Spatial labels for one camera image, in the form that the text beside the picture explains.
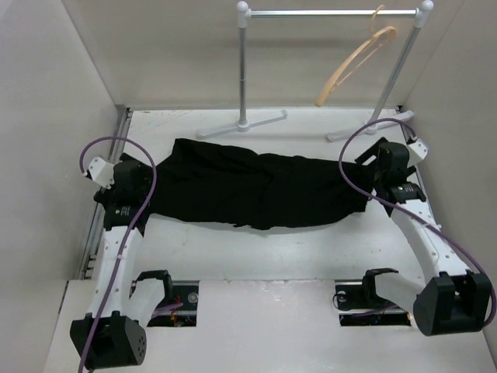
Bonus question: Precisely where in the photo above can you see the black trousers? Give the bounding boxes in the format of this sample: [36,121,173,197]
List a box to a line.
[150,138,373,230]

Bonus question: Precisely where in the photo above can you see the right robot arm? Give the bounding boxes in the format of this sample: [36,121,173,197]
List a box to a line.
[356,138,492,336]

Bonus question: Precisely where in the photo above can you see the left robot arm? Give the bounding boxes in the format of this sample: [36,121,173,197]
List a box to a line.
[70,157,175,372]

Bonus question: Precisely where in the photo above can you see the beige wooden hanger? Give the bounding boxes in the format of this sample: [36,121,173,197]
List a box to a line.
[315,5,397,107]

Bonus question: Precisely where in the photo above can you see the white clothes rack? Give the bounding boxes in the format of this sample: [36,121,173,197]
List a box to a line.
[195,0,435,143]

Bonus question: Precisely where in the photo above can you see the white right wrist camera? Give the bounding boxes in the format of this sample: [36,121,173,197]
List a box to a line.
[406,138,429,168]

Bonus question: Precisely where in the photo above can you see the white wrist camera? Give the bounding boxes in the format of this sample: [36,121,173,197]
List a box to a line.
[83,156,114,190]
[406,138,429,168]

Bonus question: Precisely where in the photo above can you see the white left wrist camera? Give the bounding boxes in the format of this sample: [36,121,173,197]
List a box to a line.
[83,156,114,190]

